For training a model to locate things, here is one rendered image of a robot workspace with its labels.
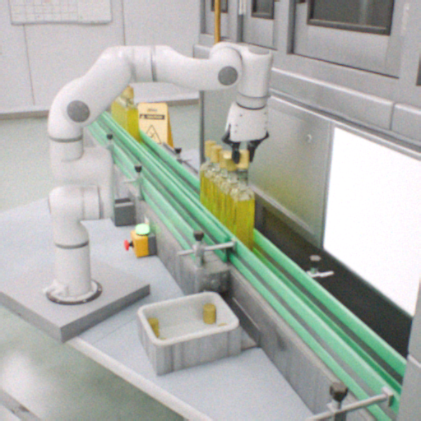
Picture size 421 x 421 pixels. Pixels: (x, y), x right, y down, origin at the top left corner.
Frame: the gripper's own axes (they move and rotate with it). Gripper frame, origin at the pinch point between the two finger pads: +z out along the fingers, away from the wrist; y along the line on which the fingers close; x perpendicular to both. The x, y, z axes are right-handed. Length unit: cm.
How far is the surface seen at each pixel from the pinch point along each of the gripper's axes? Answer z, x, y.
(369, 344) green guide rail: 10, 59, -3
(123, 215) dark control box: 53, -49, 20
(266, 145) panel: 4.2, -9.3, -12.4
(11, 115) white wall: 261, -541, 38
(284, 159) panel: 2.5, 1.4, -12.5
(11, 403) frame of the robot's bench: 107, -18, 69
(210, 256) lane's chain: 30.5, 4.8, 8.3
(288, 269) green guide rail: 18.1, 27.4, -3.1
